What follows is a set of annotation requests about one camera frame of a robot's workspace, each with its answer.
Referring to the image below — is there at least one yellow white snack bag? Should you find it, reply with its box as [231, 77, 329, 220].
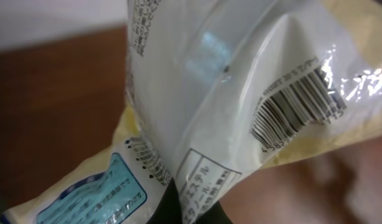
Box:
[0, 0, 382, 224]

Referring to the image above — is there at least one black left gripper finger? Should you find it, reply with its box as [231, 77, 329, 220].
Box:
[146, 179, 234, 224]

